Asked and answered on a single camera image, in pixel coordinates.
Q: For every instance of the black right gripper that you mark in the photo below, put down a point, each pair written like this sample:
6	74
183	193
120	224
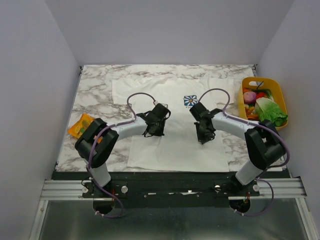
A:
204	128

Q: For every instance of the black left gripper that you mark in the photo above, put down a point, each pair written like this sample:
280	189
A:
161	133

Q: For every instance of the white t-shirt with flower print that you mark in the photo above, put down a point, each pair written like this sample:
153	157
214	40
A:
178	149

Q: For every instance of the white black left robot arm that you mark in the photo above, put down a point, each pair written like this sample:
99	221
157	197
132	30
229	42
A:
97	142

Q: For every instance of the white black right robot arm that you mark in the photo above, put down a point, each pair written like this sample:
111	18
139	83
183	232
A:
263	142

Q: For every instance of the purple toy onion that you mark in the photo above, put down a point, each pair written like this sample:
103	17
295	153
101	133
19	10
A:
249	97

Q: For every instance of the green toy cabbage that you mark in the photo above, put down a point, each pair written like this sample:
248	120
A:
267	109

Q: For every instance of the red toy tomato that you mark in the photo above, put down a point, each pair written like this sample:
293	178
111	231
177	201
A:
261	95

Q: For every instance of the yellow plastic basket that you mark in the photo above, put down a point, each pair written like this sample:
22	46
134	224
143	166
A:
259	84

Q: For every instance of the orange snack bag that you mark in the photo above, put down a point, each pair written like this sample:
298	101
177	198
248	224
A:
80	126

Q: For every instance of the black mounting base plate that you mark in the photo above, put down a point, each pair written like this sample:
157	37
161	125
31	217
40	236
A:
157	202

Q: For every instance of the aluminium rail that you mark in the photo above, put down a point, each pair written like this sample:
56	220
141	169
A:
281	188

